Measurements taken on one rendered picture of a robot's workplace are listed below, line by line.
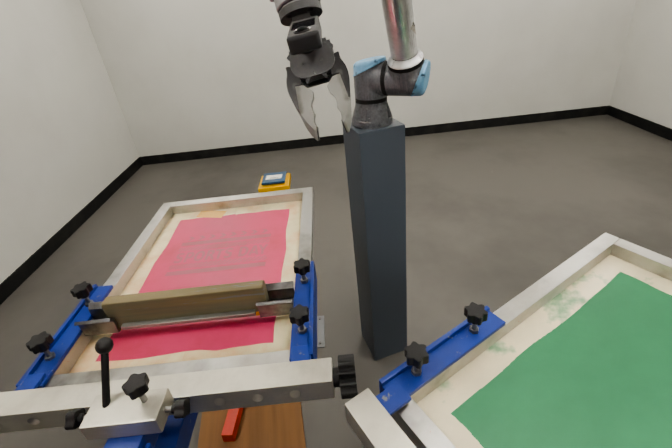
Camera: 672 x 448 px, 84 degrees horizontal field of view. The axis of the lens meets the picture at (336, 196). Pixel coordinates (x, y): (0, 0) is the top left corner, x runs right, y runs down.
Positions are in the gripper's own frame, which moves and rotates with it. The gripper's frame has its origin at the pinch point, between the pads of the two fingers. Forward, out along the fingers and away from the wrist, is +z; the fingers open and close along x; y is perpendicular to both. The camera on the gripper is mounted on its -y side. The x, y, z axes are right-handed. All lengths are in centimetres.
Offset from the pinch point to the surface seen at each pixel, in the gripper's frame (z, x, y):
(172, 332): 36, 52, 20
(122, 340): 34, 64, 18
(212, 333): 38, 42, 19
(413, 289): 97, -10, 160
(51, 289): 44, 236, 172
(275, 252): 29, 31, 48
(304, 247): 28, 20, 44
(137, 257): 19, 72, 45
